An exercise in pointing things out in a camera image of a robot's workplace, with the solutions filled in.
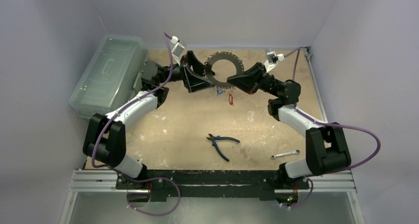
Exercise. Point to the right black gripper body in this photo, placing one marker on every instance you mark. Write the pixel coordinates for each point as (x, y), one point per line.
(258, 77)

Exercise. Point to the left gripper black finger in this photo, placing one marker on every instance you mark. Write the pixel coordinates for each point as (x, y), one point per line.
(193, 82)
(194, 64)

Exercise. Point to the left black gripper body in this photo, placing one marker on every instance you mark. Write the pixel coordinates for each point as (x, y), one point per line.
(177, 73)

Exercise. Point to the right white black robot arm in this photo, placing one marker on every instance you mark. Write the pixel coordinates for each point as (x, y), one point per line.
(326, 149)

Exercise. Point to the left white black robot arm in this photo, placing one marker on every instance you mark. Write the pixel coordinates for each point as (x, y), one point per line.
(105, 139)

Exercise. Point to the translucent green plastic box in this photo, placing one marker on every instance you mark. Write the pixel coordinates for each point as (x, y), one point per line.
(108, 81)

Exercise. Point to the small silver wrench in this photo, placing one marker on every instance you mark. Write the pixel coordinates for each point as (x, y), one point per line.
(295, 152)

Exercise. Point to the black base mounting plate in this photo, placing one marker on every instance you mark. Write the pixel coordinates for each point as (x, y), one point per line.
(264, 185)

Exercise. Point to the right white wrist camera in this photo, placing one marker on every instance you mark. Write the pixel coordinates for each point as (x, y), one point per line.
(272, 59)

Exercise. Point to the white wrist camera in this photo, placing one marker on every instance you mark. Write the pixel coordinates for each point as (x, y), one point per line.
(178, 49)
(272, 59)

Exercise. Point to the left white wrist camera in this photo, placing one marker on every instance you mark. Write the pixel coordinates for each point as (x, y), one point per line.
(178, 49)

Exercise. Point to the aluminium frame rail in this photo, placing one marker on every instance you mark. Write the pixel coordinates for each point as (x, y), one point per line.
(106, 181)

